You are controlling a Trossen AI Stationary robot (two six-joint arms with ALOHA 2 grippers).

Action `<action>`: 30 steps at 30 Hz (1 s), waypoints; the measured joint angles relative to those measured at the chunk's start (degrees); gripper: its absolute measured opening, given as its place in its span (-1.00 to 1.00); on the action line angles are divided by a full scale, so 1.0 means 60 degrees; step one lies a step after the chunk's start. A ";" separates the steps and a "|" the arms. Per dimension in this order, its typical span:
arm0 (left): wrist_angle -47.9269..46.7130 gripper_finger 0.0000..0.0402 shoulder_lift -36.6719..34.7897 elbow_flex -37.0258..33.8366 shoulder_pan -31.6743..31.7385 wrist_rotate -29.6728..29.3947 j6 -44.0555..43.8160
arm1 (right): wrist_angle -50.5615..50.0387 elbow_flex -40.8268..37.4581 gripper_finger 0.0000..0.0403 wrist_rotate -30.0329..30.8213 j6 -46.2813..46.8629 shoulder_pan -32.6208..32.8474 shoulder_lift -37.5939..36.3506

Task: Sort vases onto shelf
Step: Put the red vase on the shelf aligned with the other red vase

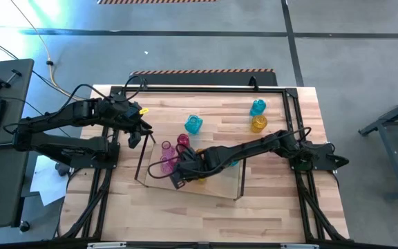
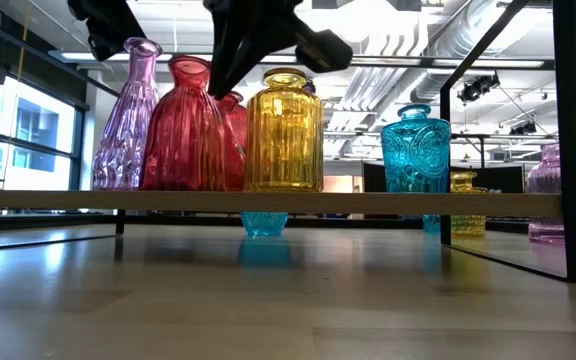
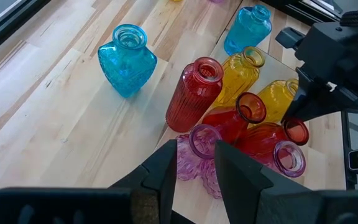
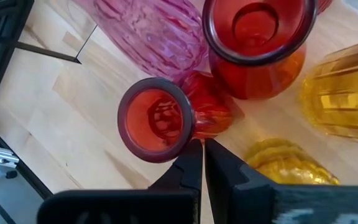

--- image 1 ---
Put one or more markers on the cyan diamond-textured glass vase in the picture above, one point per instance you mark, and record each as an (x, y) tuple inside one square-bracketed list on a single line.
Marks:
[(193, 125)]

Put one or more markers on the grey desk top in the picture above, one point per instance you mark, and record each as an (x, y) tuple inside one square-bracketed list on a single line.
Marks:
[(16, 86)]

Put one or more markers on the small cyan glass bottle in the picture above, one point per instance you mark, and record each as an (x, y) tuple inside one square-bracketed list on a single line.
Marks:
[(257, 108)]

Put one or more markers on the yellow tag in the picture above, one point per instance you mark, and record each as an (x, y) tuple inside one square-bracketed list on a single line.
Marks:
[(144, 111)]

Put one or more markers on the yellow textured glass vase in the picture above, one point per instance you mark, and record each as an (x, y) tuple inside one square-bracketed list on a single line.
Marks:
[(259, 124)]

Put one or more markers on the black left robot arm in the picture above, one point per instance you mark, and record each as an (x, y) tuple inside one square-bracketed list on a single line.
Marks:
[(57, 119)]

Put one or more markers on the dark grey desk panel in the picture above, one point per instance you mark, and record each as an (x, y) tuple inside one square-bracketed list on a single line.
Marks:
[(9, 173)]

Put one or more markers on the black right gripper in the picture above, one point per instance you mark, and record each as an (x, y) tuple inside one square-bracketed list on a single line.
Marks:
[(195, 166)]

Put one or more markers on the black striped-edge floor mat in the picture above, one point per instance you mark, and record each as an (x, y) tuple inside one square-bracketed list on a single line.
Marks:
[(202, 79)]

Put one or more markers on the white paper sheets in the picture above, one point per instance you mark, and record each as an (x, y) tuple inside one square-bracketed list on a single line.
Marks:
[(47, 183)]

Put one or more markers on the black caster wheel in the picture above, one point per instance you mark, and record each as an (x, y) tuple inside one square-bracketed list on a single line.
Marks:
[(24, 226), (61, 170)]

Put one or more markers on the black metal table frame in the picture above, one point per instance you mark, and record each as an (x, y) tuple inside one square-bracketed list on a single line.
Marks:
[(202, 89)]

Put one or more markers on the purple slender-necked glass vase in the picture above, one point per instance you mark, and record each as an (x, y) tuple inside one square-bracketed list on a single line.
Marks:
[(166, 166)]

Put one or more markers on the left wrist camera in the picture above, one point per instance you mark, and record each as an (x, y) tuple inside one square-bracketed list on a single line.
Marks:
[(134, 140)]

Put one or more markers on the silver bracket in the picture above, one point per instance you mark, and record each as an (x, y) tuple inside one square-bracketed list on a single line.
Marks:
[(106, 245), (299, 246)]

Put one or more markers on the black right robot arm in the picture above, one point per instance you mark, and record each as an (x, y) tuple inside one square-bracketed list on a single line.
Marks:
[(254, 148)]

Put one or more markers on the cyan crest-embossed glass flask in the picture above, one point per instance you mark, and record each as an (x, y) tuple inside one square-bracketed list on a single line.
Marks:
[(234, 163)]

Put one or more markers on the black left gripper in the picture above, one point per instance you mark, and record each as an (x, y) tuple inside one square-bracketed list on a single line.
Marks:
[(123, 112)]

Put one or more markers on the tall red ribbed glass bottle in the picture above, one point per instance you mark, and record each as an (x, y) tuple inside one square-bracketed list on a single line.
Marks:
[(184, 140)]

